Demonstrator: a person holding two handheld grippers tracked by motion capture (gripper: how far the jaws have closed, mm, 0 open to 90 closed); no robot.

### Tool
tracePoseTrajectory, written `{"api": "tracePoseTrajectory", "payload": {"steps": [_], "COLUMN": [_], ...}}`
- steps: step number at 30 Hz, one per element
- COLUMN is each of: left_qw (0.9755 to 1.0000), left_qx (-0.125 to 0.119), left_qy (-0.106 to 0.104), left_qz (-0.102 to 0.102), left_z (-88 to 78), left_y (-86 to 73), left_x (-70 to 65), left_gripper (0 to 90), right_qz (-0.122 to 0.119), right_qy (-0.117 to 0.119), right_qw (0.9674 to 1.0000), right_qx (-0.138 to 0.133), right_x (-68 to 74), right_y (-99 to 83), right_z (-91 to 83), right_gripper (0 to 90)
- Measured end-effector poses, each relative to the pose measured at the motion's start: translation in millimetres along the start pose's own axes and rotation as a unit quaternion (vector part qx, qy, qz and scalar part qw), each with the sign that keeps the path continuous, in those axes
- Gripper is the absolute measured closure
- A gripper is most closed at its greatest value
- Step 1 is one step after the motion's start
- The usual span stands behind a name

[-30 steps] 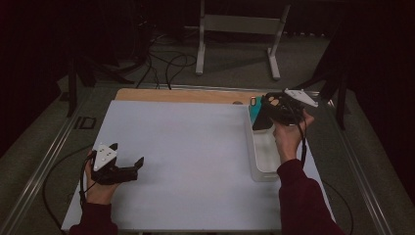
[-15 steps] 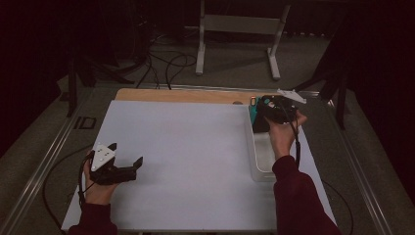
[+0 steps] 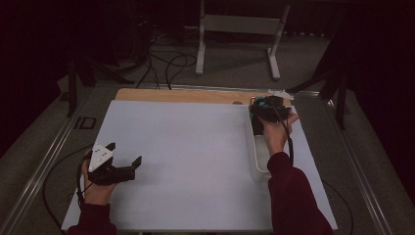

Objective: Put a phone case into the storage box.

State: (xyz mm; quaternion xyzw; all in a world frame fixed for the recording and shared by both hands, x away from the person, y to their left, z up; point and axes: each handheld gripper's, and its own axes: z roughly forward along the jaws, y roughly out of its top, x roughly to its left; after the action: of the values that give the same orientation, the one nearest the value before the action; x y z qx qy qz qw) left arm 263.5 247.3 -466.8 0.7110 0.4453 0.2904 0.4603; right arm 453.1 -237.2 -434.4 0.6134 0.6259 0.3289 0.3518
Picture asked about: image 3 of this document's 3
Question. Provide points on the white metal stand frame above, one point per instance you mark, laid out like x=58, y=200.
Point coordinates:
x=241, y=24

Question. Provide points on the person's right hand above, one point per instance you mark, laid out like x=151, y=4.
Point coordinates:
x=275, y=138

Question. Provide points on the white table board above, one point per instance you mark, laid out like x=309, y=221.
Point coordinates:
x=195, y=202

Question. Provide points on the person's left hand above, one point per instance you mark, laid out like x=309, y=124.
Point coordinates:
x=98, y=195

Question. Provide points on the white plastic bin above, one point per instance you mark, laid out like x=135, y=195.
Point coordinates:
x=261, y=158

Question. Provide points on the aluminium rail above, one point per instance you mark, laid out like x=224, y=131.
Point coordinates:
x=39, y=169
x=362, y=182

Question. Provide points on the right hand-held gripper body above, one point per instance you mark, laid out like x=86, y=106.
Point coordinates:
x=270, y=111

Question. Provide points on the black tripod stand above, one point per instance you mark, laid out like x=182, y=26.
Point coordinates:
x=72, y=94
x=341, y=107

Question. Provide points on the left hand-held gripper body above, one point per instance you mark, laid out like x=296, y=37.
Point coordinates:
x=99, y=158

